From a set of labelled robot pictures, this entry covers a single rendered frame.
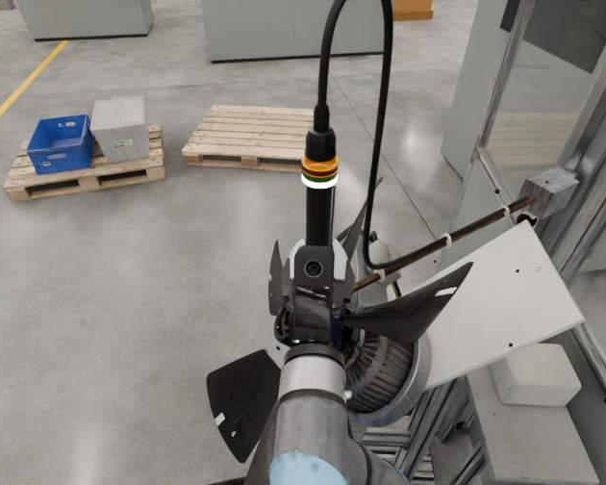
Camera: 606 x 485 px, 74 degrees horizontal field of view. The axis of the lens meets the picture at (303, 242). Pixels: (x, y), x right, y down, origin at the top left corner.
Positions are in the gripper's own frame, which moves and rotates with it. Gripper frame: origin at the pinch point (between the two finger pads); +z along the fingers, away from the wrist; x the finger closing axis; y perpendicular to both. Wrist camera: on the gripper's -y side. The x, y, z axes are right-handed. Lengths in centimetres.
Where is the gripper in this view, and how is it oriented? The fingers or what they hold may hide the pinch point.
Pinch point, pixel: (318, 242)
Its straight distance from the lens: 60.3
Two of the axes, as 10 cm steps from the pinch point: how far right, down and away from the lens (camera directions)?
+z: 0.6, -6.7, 7.4
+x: 10.0, 0.4, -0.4
